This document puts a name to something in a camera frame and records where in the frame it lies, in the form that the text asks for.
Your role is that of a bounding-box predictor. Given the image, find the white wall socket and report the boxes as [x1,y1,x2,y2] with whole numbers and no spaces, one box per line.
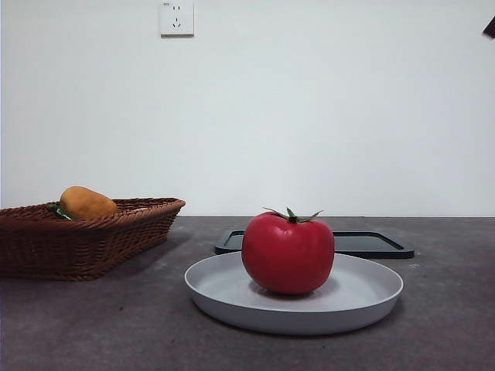
[159,0,195,38]

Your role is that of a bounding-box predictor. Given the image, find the pale grey round plate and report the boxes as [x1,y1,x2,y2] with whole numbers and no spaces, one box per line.
[183,250,405,336]

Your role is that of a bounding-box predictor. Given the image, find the dark rectangular tray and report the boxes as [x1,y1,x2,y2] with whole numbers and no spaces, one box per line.
[213,228,415,260]

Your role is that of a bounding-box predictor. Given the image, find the red tomato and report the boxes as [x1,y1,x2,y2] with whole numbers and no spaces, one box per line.
[241,206,336,296]

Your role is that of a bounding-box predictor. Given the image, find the brown wicker basket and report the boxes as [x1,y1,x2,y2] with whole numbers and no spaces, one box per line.
[0,197,186,282]

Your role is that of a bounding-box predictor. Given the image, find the green chili pepper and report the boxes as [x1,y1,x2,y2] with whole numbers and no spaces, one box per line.
[46,203,74,221]

